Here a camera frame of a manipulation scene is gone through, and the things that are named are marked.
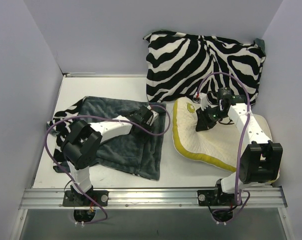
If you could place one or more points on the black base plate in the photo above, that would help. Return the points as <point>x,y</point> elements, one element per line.
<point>214,198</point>
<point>74,199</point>

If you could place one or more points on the cream quilted pillow yellow trim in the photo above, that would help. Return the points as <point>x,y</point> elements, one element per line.
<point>218,146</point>

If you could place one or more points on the grey zebra pillowcase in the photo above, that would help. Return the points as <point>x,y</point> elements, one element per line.
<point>137,154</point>

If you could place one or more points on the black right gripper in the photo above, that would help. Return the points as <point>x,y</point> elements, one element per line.
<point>204,119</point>

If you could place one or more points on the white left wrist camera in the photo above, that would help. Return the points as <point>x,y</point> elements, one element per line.
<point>153,117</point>

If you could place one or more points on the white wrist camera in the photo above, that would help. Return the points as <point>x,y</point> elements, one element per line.
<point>153,117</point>
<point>201,98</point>

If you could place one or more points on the aluminium back rail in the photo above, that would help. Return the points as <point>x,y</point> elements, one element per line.
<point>80,75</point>

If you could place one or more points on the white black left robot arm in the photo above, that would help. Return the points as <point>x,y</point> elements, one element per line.
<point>81,144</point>

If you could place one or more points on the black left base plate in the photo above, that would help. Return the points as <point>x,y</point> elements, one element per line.
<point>74,199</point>

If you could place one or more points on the zebra print pillow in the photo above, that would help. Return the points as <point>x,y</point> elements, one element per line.
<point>181,64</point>

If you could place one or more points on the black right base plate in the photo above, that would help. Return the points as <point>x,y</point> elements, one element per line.
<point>214,198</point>

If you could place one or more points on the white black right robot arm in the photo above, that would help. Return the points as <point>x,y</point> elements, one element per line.
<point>258,157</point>

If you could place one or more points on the aluminium front rail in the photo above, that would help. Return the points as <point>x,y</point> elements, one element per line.
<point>149,198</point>

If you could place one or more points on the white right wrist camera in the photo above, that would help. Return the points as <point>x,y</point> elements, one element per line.
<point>201,98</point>

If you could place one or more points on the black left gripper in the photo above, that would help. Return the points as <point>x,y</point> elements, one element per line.
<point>146,114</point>

